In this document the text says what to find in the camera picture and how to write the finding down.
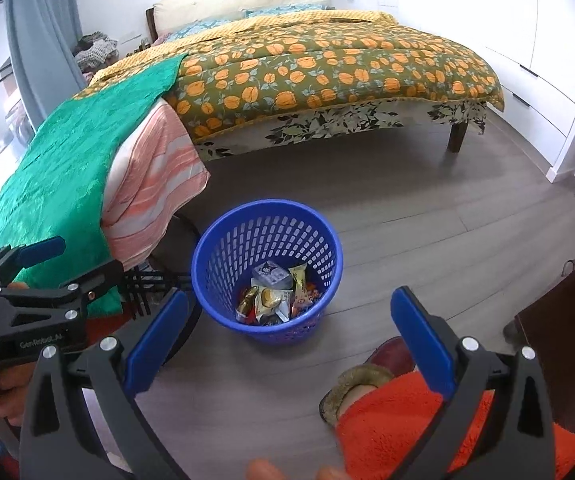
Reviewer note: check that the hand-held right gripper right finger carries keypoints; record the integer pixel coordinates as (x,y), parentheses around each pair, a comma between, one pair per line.
(420,340)

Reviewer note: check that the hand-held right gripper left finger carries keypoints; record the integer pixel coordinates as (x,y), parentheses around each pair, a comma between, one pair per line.
(160,335)

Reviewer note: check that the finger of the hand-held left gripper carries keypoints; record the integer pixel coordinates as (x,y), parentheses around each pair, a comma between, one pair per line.
(92,280)
(42,251)

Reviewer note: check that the blue plastic basket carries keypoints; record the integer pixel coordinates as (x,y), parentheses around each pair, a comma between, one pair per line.
(200,265)

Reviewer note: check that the gold foil wrapper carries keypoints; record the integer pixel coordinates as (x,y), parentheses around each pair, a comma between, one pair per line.
(246,304)

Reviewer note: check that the colourful red snack packet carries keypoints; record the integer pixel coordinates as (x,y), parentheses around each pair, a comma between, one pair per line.
(306,302)

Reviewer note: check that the yellow snack wrapper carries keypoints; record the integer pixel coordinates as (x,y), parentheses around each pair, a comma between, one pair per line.
(297,276)

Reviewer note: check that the person's left hand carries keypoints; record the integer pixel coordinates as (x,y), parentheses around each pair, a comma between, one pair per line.
(10,385)

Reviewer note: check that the person's right hand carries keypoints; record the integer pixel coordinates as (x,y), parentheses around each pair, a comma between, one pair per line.
(267,471)

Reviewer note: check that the maroon furry slipper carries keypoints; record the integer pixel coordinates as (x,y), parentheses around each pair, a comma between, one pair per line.
(357,385)

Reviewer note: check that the orange fleece pants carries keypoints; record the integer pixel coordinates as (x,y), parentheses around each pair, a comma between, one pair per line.
(392,430)

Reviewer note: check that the green patterned cloth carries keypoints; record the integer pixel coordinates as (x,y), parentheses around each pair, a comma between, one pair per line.
(67,160)

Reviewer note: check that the pink striped sheet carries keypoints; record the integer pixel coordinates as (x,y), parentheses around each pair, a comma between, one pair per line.
(157,185)

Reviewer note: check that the dark wooden furniture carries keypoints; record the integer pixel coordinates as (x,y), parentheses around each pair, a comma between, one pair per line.
(567,335)

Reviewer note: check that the pile of clothes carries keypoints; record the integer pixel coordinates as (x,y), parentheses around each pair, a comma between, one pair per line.
(95,50)

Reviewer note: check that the grey blue curtain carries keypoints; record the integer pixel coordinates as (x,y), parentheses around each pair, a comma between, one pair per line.
(42,20)

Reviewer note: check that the leaf print bed skirt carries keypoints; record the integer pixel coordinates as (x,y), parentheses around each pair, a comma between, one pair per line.
(342,120)

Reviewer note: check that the teal floral pillow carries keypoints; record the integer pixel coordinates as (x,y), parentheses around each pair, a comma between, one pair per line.
(202,27)
(282,10)

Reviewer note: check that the bed with orange floral quilt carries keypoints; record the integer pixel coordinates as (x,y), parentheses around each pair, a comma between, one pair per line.
(317,70)

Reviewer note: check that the cream headboard cushion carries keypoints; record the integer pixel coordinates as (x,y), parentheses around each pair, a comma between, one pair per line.
(242,2)

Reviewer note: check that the white wardrobe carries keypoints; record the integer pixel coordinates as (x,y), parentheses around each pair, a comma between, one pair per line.
(467,0)

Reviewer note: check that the black folding table frame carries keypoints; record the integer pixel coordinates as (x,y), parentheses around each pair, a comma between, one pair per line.
(182,245)

